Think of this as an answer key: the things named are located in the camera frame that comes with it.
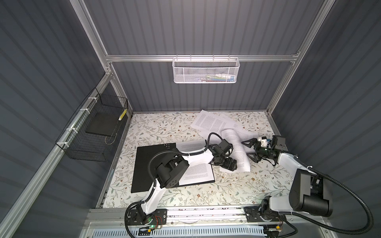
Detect printed paper sheet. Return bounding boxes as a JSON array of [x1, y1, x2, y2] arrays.
[[233, 128, 272, 142], [191, 110, 240, 139], [221, 129, 251, 173], [176, 140, 215, 186]]

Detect red folder black inside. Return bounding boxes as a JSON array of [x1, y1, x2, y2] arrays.
[[130, 142, 216, 193]]

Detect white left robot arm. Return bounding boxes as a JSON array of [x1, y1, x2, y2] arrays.
[[137, 139, 237, 216]]

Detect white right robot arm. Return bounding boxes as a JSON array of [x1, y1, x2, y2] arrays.
[[242, 135, 333, 221]]

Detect floral patterned table mat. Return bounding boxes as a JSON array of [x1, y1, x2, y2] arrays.
[[103, 113, 293, 208]]

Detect printed paper sheet back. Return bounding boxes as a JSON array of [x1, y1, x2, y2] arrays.
[[191, 110, 240, 139]]

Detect pens in white basket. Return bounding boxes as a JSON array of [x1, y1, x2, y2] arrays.
[[194, 73, 236, 83]]

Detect yellow green marker pen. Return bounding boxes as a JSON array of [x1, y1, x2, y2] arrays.
[[119, 109, 128, 121]]

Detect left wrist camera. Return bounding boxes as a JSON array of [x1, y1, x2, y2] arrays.
[[218, 139, 234, 156]]

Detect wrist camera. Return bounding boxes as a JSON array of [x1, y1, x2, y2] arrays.
[[218, 139, 234, 156], [259, 135, 288, 151]]

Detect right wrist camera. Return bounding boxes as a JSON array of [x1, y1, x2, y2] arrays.
[[259, 135, 288, 151]]

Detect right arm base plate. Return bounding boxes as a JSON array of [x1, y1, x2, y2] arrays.
[[244, 206, 287, 222]]

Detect white ventilated front rail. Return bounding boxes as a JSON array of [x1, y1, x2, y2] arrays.
[[90, 227, 266, 238]]

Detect white wire mesh basket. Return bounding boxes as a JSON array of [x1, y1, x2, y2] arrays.
[[172, 57, 240, 84]]

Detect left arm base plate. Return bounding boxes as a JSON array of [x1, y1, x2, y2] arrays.
[[126, 208, 168, 226]]

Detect black wire basket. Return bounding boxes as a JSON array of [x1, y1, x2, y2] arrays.
[[56, 89, 129, 162]]

